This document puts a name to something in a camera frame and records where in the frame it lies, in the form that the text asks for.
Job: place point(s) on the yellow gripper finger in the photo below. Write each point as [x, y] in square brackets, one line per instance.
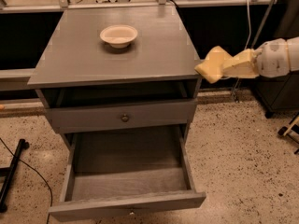
[242, 65]

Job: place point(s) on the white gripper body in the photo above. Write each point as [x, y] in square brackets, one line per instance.
[272, 60]

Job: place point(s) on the yellow sponge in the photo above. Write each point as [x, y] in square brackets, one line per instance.
[211, 67]

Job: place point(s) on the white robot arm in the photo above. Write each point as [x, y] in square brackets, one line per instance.
[293, 54]

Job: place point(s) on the brass drawer knob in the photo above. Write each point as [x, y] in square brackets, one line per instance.
[124, 118]

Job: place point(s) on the open grey middle drawer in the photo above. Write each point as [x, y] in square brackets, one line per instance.
[127, 172]

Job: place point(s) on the closed grey top drawer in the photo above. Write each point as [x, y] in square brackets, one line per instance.
[108, 117]

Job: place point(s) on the dark cabinet at right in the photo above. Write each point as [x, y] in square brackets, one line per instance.
[280, 94]

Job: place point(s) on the black wheeled stand base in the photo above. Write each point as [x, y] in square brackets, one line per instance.
[291, 129]

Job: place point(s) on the grey wooden cabinet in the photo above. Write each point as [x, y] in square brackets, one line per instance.
[79, 69]

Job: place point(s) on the white bowl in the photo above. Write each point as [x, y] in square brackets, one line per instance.
[119, 36]

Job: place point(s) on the black stand leg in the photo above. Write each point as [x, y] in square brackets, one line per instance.
[8, 172]

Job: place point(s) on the grey metal rail frame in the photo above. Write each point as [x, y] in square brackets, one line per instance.
[26, 26]

